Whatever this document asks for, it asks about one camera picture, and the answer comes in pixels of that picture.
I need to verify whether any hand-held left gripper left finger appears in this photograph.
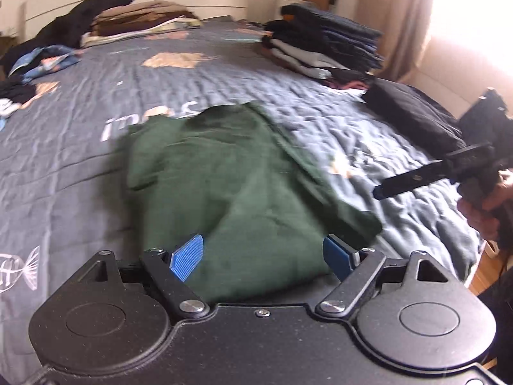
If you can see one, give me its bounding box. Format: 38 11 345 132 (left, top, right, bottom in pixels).
77 233 211 322

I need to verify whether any stack of folded dark clothes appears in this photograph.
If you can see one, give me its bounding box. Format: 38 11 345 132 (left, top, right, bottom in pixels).
260 4 386 90

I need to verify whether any white garment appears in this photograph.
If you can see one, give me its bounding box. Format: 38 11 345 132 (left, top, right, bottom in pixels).
0 100 21 120

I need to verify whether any stack of folded brown clothes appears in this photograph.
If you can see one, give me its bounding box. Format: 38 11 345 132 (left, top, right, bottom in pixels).
79 2 202 49

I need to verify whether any folded black garment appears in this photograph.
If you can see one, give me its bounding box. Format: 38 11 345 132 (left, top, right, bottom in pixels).
362 77 468 156

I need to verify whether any beige curtain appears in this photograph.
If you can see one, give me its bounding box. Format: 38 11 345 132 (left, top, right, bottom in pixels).
352 0 438 83

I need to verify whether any grey printed quilt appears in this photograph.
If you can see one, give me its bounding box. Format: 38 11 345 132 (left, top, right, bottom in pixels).
0 18 489 385

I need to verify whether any black jacket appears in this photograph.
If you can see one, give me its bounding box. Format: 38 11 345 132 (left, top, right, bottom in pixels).
0 0 136 75

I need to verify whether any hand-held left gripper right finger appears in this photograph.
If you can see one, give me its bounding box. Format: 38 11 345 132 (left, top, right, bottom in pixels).
315 235 458 319

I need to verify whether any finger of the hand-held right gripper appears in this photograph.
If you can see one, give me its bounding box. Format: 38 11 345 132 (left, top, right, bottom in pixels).
373 143 498 201

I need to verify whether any green t-shirt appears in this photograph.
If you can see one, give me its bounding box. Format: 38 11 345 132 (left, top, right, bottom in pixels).
125 101 384 304

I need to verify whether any cream padded sofa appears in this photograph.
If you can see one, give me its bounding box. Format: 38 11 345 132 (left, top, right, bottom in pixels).
412 33 513 130

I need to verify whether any person's right hand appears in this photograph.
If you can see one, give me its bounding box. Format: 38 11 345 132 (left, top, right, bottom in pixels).
457 169 513 250

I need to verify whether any blue patterned garment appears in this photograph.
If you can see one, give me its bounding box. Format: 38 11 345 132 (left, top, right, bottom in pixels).
7 45 83 86

